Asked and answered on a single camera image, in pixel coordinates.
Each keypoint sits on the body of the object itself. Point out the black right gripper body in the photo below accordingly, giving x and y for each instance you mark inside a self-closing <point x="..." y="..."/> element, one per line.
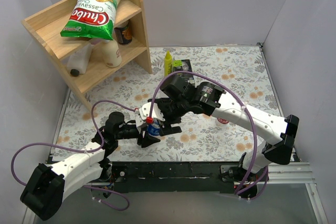
<point x="169" y="114"/>

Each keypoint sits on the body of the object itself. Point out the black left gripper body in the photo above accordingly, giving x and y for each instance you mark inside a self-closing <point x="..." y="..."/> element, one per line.
<point x="140" y="135"/>

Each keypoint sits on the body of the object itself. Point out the blue label water bottle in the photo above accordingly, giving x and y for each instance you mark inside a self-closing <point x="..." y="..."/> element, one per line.
<point x="154" y="128"/>

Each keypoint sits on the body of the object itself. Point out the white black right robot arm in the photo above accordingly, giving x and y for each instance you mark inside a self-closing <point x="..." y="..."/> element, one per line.
<point x="214" y="99"/>

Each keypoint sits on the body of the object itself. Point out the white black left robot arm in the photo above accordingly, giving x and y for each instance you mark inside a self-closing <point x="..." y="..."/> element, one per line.
<point x="49" y="186"/>

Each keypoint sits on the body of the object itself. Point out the red label water bottle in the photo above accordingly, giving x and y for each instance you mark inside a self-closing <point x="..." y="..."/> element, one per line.
<point x="221" y="121"/>

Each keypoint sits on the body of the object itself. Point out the yellow glue bottle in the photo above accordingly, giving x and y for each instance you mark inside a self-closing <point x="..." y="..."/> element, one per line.
<point x="168" y="63"/>

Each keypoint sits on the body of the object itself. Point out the cream plastic bottle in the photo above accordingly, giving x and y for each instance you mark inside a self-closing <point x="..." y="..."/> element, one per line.
<point x="111" y="53"/>

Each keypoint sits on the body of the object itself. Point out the clear bottle black cap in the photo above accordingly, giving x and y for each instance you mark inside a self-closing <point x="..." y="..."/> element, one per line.
<point x="78" y="62"/>

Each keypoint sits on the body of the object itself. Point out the black green product box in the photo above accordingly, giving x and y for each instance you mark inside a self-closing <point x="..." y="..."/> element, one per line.
<point x="184" y="65"/>

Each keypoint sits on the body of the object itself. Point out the floral table mat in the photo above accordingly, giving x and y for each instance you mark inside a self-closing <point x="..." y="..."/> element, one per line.
<point x="240" y="68"/>

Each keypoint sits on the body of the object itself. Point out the dark orange drink can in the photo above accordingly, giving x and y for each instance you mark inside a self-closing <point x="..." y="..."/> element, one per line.
<point x="123" y="33"/>

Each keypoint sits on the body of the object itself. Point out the green cassava chips bag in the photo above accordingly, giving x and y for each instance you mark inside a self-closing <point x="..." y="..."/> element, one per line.
<point x="91" y="19"/>

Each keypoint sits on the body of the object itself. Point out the wooden shelf rack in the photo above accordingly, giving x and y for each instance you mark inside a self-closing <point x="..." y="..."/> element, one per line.
<point x="46" y="26"/>

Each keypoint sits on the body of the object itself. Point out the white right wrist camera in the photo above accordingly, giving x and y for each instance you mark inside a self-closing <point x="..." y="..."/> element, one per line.
<point x="155" y="113"/>

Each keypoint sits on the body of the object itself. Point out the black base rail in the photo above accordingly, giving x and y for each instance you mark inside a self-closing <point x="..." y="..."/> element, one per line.
<point x="135" y="177"/>

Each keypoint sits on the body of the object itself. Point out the aluminium frame rail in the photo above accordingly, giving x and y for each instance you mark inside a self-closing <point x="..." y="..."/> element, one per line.
<point x="293" y="173"/>

